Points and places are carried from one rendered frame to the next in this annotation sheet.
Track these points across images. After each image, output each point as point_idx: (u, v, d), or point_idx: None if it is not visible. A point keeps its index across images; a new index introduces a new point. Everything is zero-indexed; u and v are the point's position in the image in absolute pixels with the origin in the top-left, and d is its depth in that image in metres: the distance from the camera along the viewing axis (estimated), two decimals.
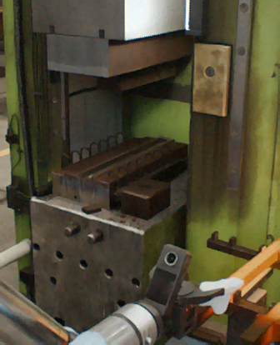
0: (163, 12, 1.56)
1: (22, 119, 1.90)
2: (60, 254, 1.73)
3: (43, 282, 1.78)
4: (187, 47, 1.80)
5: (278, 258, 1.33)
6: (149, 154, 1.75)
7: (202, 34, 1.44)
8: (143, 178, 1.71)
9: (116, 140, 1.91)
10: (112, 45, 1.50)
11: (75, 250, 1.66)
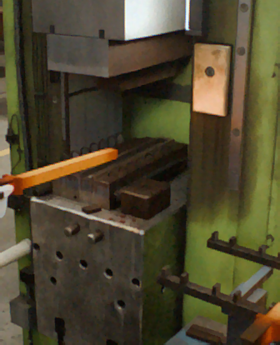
0: (163, 12, 1.56)
1: (22, 119, 1.90)
2: (60, 254, 1.73)
3: (43, 282, 1.78)
4: (187, 47, 1.80)
5: (278, 258, 1.33)
6: (149, 154, 1.75)
7: (202, 34, 1.44)
8: (143, 178, 1.71)
9: (116, 140, 1.91)
10: (112, 45, 1.50)
11: (75, 250, 1.66)
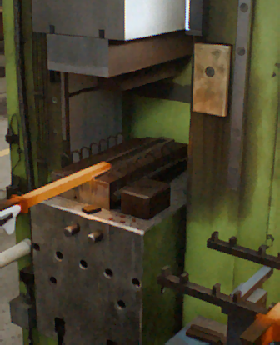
0: (163, 12, 1.56)
1: (22, 119, 1.90)
2: (60, 254, 1.73)
3: (43, 282, 1.78)
4: (187, 47, 1.80)
5: (278, 258, 1.33)
6: (149, 154, 1.75)
7: (202, 34, 1.44)
8: (143, 178, 1.71)
9: (116, 140, 1.91)
10: (112, 45, 1.50)
11: (75, 250, 1.66)
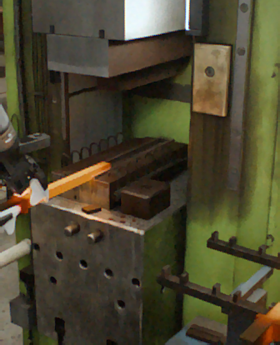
0: (163, 12, 1.56)
1: (22, 119, 1.90)
2: (60, 254, 1.73)
3: (43, 282, 1.78)
4: (187, 47, 1.80)
5: (278, 258, 1.33)
6: (149, 154, 1.75)
7: (202, 34, 1.44)
8: (143, 178, 1.71)
9: (116, 140, 1.91)
10: (112, 45, 1.50)
11: (75, 250, 1.66)
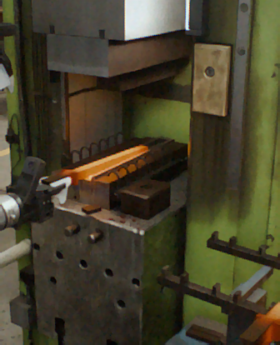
0: (163, 12, 1.56)
1: (22, 119, 1.90)
2: (60, 254, 1.73)
3: (43, 282, 1.78)
4: (187, 47, 1.80)
5: (278, 258, 1.33)
6: (149, 154, 1.75)
7: (202, 34, 1.44)
8: (143, 178, 1.71)
9: (116, 140, 1.91)
10: (112, 45, 1.50)
11: (75, 250, 1.66)
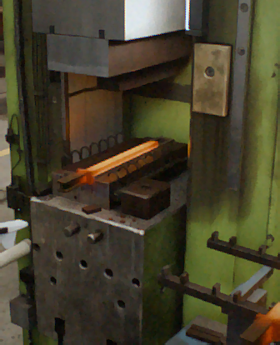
0: (163, 12, 1.56)
1: (22, 119, 1.90)
2: (60, 254, 1.73)
3: (43, 282, 1.78)
4: (187, 47, 1.80)
5: (278, 258, 1.33)
6: (149, 154, 1.75)
7: (202, 34, 1.44)
8: (143, 178, 1.71)
9: (116, 140, 1.91)
10: (112, 45, 1.50)
11: (75, 250, 1.66)
